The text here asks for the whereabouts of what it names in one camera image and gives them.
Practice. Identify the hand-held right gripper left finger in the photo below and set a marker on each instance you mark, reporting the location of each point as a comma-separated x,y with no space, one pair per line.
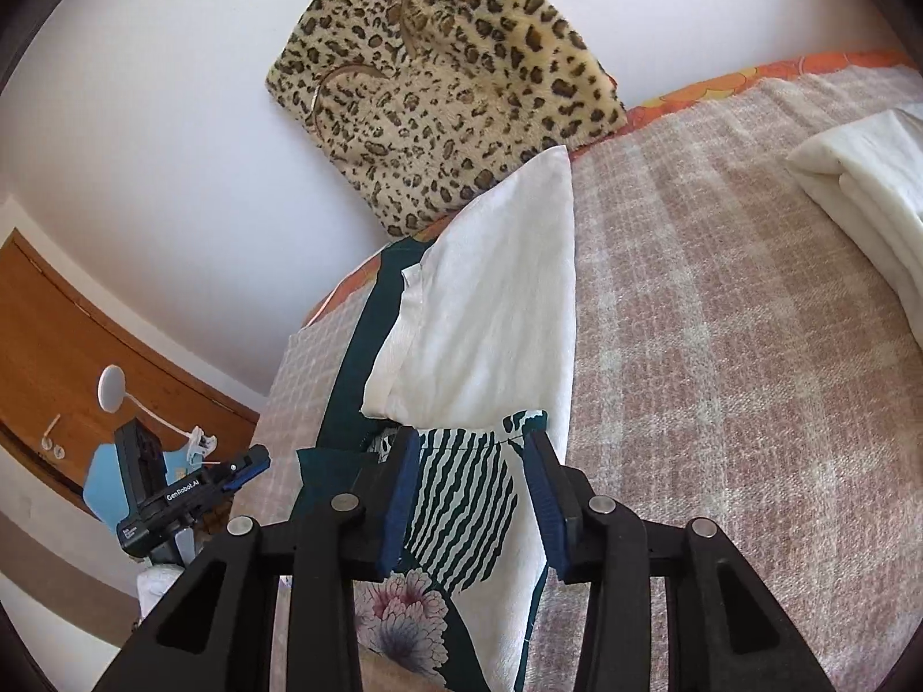
401,497

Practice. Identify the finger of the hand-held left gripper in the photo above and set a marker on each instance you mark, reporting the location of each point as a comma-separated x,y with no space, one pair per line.
251,463

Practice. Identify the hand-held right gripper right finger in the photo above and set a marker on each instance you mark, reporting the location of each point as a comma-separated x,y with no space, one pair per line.
545,512

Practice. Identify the white teal printed t-shirt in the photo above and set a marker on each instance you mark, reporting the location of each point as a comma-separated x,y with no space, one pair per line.
490,317

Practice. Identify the pink plaid blanket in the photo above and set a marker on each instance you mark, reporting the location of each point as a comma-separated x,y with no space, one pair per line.
721,375

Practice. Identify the light blue board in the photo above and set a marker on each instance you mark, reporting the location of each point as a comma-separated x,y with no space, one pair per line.
97,486

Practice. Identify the folded white shirt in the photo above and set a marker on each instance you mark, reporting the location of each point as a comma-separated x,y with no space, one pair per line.
865,194

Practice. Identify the leopard print cushion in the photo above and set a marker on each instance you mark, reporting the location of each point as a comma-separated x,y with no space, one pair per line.
447,86

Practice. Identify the white clip lamp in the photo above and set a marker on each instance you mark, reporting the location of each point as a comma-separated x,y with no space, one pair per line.
111,388

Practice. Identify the wooden door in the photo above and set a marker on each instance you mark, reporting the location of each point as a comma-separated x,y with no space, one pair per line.
94,317

